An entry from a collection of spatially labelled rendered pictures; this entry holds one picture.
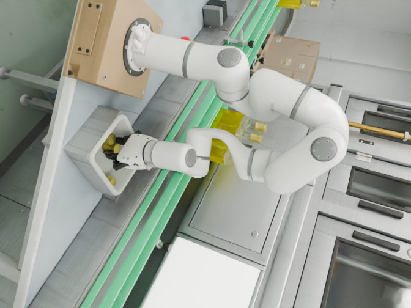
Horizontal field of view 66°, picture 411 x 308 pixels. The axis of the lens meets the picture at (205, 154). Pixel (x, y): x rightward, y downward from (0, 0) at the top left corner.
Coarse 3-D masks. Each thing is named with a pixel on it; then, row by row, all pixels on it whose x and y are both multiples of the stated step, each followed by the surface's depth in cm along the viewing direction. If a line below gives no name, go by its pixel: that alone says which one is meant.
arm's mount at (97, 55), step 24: (96, 0) 75; (120, 0) 74; (96, 24) 75; (120, 24) 77; (72, 48) 77; (96, 48) 75; (120, 48) 80; (72, 72) 79; (96, 72) 75; (120, 72) 83; (144, 72) 95
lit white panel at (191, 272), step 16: (176, 256) 111; (192, 256) 110; (208, 256) 110; (224, 256) 109; (176, 272) 108; (192, 272) 107; (208, 272) 107; (224, 272) 106; (240, 272) 106; (256, 272) 105; (160, 288) 105; (176, 288) 105; (192, 288) 104; (208, 288) 104; (224, 288) 103; (240, 288) 103; (160, 304) 103; (176, 304) 102; (192, 304) 101; (208, 304) 101; (224, 304) 100; (240, 304) 100
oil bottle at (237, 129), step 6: (216, 120) 126; (222, 120) 125; (210, 126) 124; (216, 126) 124; (222, 126) 123; (228, 126) 123; (234, 126) 123; (240, 126) 122; (234, 132) 121; (240, 132) 121; (240, 138) 122
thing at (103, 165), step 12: (120, 120) 93; (108, 132) 86; (120, 132) 98; (132, 132) 97; (96, 144) 84; (96, 156) 96; (96, 168) 86; (108, 168) 103; (108, 180) 93; (120, 180) 102; (120, 192) 100
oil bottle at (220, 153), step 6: (216, 144) 118; (222, 144) 118; (210, 150) 117; (216, 150) 117; (222, 150) 116; (228, 150) 116; (210, 156) 118; (216, 156) 117; (222, 156) 115; (228, 156) 115; (216, 162) 120; (222, 162) 118; (228, 162) 117
